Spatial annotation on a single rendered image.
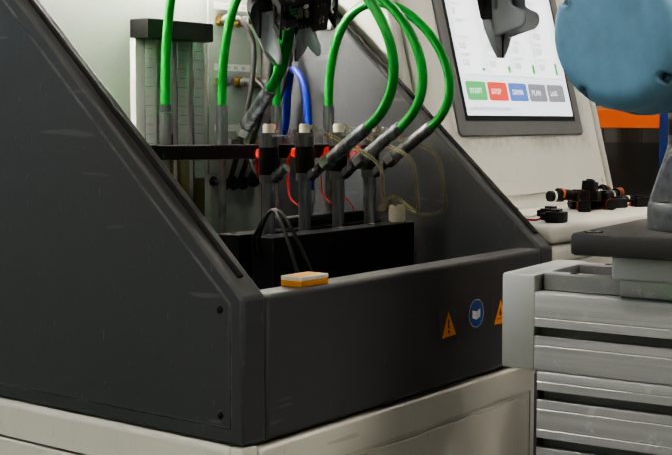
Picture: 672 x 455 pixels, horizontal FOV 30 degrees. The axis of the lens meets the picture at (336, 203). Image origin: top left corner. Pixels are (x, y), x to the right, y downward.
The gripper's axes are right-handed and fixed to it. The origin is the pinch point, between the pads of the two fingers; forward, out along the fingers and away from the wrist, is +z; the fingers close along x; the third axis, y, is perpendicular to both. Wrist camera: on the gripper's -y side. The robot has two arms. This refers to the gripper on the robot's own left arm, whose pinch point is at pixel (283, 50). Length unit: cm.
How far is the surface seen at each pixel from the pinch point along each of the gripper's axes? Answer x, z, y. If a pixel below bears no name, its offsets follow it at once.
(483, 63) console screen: 51, 45, -32
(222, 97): -0.9, 27.7, -21.5
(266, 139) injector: -0.4, 19.7, -3.9
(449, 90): 28.7, 20.9, -6.0
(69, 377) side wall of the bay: -34.8, 22.5, 22.9
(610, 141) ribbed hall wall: 368, 470, -337
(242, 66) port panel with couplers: 8, 39, -39
